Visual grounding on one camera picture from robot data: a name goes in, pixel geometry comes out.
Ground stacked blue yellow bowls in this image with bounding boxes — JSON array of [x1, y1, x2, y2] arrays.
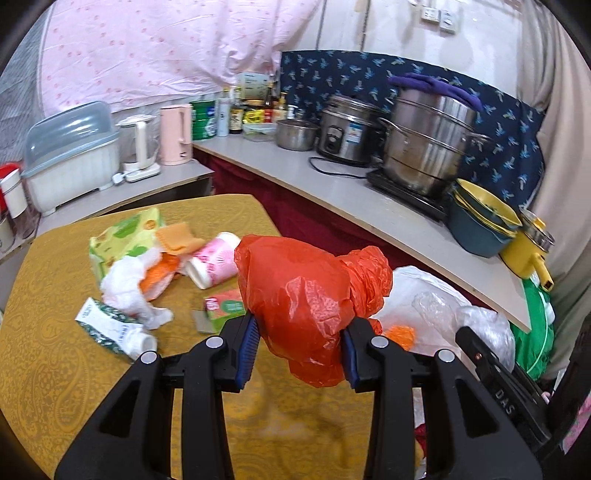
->
[[445, 194, 518, 258]]

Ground black induction cooker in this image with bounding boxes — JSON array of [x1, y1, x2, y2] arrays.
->
[[366, 167, 455, 221]]

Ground pink flowered paper cup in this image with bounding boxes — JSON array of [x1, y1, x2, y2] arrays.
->
[[187, 232, 241, 291]]

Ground yellow label jar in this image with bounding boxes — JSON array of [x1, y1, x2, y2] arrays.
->
[[244, 99, 266, 125]]

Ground clear food container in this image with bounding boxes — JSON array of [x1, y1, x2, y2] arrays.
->
[[241, 122, 278, 141]]

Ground grey patterned curtain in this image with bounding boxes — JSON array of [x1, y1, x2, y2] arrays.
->
[[0, 28, 51, 158]]

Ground small steel bowl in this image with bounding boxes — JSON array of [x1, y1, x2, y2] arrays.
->
[[519, 210, 555, 252]]

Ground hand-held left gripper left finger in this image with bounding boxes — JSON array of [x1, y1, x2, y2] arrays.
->
[[54, 311, 259, 480]]

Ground crumpled clear plastic bag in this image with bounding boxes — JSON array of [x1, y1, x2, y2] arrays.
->
[[413, 291, 515, 365]]

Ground yellow patterned tablecloth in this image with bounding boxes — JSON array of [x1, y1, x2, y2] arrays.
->
[[0, 194, 416, 480]]

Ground white dish box blue lid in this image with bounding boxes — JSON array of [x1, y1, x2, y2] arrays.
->
[[21, 100, 122, 217]]

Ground pink dotted sheet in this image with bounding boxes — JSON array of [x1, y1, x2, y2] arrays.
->
[[39, 0, 324, 116]]

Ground trash bin with white liner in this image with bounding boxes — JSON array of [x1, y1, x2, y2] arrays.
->
[[369, 265, 517, 370]]

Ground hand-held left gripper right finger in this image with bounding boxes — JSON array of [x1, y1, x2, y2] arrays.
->
[[342, 316, 541, 480]]

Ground beige curtain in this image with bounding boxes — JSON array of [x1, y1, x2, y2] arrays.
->
[[522, 0, 591, 379]]

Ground orange plastic bag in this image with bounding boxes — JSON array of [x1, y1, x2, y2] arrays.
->
[[388, 324, 415, 352], [139, 253, 182, 298]]

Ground yellow bowl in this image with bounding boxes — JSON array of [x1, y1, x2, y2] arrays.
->
[[455, 178, 522, 232]]

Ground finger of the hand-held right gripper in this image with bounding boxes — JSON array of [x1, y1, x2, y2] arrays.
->
[[455, 325, 552, 455]]

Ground dark red cloth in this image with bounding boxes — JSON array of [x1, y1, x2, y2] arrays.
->
[[194, 148, 499, 315]]

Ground purple cloth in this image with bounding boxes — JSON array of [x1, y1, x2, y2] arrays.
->
[[388, 73, 483, 112]]

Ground white bottle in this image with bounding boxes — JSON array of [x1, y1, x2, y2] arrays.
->
[[216, 88, 232, 138]]

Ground yellow pot with handle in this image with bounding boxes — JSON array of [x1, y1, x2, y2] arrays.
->
[[499, 217, 555, 291]]

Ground pink electric kettle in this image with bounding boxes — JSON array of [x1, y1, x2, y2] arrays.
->
[[159, 104, 195, 166]]

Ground white blender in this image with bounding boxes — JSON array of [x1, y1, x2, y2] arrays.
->
[[115, 113, 162, 183]]

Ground green white tube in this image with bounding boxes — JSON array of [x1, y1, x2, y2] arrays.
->
[[75, 298, 158, 361]]

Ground green tin can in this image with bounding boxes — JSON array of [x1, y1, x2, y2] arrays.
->
[[190, 99, 219, 140]]

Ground black power cable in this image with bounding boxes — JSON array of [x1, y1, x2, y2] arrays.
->
[[308, 157, 382, 177]]

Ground green bag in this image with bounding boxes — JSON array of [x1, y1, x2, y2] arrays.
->
[[510, 277, 555, 381]]

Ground small steel pot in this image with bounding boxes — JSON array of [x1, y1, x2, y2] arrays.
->
[[276, 117, 320, 151]]

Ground yellow-green wet wipes pack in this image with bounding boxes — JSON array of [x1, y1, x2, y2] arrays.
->
[[89, 208, 166, 288]]

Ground blue patterned wall cloth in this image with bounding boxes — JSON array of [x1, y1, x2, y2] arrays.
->
[[279, 50, 546, 222]]

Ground large steel steamer pot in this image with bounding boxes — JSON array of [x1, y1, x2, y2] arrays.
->
[[379, 85, 492, 197]]

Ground green red carton box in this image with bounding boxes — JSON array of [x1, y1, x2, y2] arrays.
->
[[191, 290, 247, 334]]

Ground red plastic bag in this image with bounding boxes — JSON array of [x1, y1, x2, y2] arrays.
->
[[233, 234, 394, 388]]

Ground steel rice cooker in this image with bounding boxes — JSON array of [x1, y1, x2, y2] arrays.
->
[[316, 95, 386, 168]]

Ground dark sauce bottle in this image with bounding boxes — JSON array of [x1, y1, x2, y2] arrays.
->
[[228, 85, 245, 136]]

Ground white canister red lid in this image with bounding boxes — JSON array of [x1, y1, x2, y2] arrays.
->
[[0, 162, 29, 220]]

